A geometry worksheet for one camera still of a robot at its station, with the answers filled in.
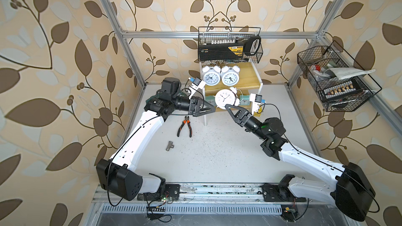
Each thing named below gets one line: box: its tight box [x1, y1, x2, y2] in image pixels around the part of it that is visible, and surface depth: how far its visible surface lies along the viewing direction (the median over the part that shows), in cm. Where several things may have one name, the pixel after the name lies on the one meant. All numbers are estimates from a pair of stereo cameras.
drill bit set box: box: [322, 78, 363, 100], surface depth 68 cm
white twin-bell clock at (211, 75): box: [202, 65, 221, 87], surface depth 72 cm
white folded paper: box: [324, 68, 376, 79], surface depth 63 cm
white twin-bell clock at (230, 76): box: [220, 65, 241, 87], surface depth 72 cm
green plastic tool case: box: [143, 89, 188, 113], surface depth 56 cm
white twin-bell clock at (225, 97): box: [212, 86, 244, 110], surface depth 64 cm
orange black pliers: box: [176, 115, 193, 138], surface depth 100 cm
